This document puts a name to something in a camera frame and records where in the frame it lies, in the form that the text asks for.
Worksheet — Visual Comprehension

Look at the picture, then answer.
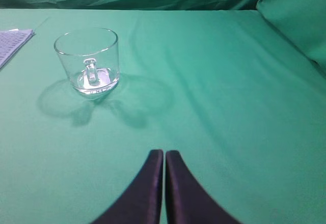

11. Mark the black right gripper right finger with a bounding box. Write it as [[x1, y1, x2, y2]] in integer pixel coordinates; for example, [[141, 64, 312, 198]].
[[165, 150, 239, 223]]

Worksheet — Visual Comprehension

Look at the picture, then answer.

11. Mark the blue waffle towel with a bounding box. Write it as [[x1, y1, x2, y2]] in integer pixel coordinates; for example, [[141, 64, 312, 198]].
[[1, 29, 35, 68]]

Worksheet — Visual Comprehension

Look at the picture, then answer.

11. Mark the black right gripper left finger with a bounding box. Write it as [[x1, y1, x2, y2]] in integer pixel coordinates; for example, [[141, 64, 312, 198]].
[[93, 149, 163, 223]]

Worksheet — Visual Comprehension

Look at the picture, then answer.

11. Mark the green table cloth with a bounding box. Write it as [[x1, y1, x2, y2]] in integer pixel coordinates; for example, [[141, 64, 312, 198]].
[[1, 9, 325, 223]]

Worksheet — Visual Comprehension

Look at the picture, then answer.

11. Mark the transparent glass cup with handle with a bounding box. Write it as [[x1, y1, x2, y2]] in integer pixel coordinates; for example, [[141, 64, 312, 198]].
[[53, 27, 120, 95]]

